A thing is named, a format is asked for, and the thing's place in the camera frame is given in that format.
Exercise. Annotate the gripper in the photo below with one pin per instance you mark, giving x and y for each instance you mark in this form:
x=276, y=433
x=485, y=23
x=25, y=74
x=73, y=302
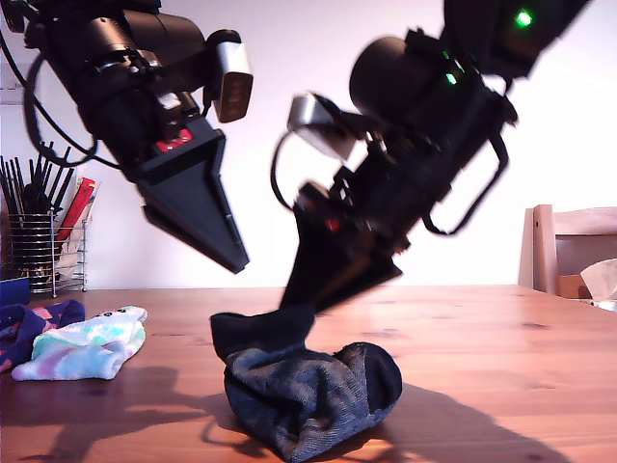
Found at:
x=130, y=116
x=385, y=193

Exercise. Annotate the dark grey sock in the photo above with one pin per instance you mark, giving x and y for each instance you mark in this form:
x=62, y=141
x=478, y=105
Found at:
x=299, y=395

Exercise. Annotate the pastel tie-dye sock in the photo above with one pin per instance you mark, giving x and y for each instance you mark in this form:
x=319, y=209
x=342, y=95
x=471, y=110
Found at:
x=82, y=354

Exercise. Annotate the purple sock with pink squares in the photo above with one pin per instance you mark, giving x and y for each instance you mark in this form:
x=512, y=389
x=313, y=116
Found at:
x=29, y=328

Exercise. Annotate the red paper packet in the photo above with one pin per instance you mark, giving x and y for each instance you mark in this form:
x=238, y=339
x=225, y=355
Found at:
x=78, y=201

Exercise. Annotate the white paper packet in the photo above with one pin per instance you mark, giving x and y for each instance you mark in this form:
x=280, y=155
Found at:
x=71, y=259

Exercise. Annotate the blue box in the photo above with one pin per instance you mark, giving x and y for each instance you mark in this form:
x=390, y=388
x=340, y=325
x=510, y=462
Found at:
x=13, y=290

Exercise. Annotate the wooden chair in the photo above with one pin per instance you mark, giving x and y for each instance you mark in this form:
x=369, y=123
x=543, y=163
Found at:
x=542, y=251

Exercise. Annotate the white tissue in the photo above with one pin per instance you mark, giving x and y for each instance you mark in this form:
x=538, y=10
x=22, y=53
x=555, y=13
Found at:
x=600, y=280

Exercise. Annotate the leaf print tissue box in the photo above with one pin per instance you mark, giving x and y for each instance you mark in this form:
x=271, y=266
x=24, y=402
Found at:
x=600, y=305

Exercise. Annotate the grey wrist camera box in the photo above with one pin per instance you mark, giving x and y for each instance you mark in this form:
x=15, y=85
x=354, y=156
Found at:
x=313, y=120
x=233, y=82

